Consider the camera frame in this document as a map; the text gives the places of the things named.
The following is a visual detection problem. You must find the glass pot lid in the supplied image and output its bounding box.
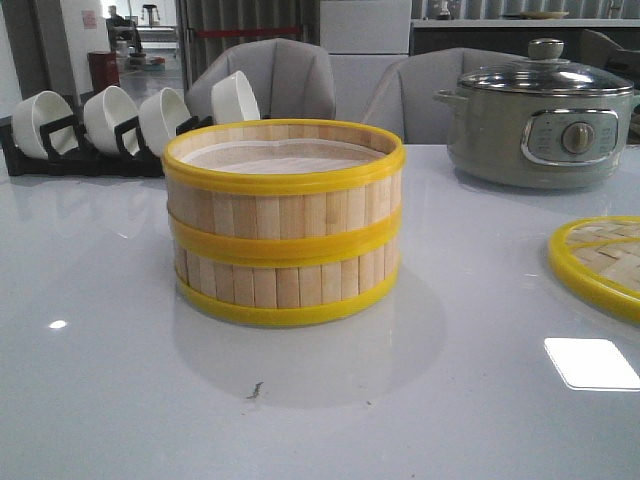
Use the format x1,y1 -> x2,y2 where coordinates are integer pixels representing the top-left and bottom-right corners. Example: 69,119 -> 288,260
458,38 -> 634,96

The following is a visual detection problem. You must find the left grey chair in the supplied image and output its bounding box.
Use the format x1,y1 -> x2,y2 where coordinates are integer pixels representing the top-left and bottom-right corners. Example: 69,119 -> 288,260
185,38 -> 336,120

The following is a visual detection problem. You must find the right grey chair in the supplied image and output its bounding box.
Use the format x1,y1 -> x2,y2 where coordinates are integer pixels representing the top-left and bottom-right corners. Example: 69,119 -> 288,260
362,48 -> 521,144

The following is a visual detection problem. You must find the grey chair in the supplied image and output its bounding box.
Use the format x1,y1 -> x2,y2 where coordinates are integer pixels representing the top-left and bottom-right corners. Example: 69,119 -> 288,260
185,38 -> 336,120
362,48 -> 521,144

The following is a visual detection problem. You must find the grey electric cooking pot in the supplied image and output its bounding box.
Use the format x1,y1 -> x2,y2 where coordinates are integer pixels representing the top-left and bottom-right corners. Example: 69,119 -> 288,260
434,87 -> 639,189

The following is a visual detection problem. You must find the white bowl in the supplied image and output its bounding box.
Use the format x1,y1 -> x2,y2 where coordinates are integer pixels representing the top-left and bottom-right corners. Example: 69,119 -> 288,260
139,87 -> 191,157
83,85 -> 138,156
11,90 -> 72,159
211,71 -> 261,124

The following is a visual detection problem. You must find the red bin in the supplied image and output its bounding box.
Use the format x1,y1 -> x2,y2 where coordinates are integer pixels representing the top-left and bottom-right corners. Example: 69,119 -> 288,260
87,51 -> 120,94

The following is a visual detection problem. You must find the bamboo steamer tray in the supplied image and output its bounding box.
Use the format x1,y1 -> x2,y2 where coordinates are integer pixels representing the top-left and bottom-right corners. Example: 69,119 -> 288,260
174,237 -> 400,327
162,119 -> 406,267

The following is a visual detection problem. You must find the woven bamboo steamer lid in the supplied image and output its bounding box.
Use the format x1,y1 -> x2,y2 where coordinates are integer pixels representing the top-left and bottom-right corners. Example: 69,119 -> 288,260
547,216 -> 639,324

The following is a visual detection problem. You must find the black dish rack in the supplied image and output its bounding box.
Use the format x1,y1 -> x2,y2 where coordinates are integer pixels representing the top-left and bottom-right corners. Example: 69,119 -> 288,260
0,113 -> 214,178

